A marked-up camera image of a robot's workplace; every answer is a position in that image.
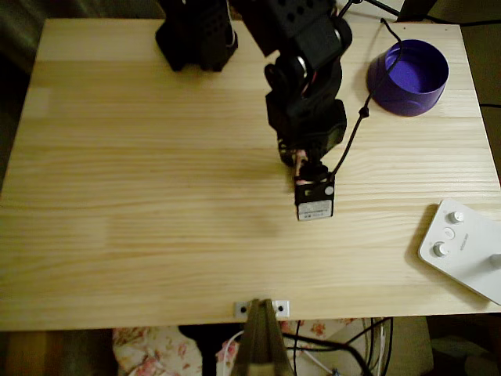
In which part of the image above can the candy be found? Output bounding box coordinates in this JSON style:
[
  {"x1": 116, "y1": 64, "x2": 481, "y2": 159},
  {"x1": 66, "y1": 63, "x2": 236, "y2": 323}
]
[{"x1": 295, "y1": 150, "x2": 308, "y2": 186}]

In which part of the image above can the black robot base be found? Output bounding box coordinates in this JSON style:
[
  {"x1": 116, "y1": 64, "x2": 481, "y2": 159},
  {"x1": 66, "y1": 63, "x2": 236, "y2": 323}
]
[{"x1": 155, "y1": 0, "x2": 240, "y2": 73}]

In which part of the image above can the purple bowl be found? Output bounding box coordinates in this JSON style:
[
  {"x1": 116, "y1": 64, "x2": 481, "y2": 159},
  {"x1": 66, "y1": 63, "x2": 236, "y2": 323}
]
[{"x1": 366, "y1": 38, "x2": 451, "y2": 118}]

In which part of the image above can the white lamp base with knobs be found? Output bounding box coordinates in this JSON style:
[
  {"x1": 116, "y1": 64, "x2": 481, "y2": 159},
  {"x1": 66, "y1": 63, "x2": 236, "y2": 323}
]
[{"x1": 417, "y1": 198, "x2": 501, "y2": 306}]

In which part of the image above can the floral fabric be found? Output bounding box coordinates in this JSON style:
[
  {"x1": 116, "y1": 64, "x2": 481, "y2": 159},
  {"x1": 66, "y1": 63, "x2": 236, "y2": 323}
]
[{"x1": 112, "y1": 317, "x2": 377, "y2": 376}]

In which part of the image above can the white mounting bracket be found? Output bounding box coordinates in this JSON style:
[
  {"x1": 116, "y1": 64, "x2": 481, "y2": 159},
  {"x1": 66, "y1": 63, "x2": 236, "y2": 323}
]
[{"x1": 233, "y1": 299, "x2": 291, "y2": 317}]

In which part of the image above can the thick black cable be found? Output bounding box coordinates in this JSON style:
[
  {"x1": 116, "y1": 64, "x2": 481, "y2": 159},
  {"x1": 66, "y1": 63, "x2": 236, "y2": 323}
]
[{"x1": 281, "y1": 331, "x2": 373, "y2": 376}]

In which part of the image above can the thin black cable bundle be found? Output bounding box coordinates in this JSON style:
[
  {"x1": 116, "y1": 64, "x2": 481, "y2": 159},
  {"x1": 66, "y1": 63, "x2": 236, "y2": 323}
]
[{"x1": 363, "y1": 316, "x2": 395, "y2": 376}]

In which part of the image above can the white cable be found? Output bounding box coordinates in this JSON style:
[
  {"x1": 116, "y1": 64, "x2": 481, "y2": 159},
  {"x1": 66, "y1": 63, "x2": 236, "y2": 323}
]
[{"x1": 216, "y1": 330, "x2": 244, "y2": 376}]

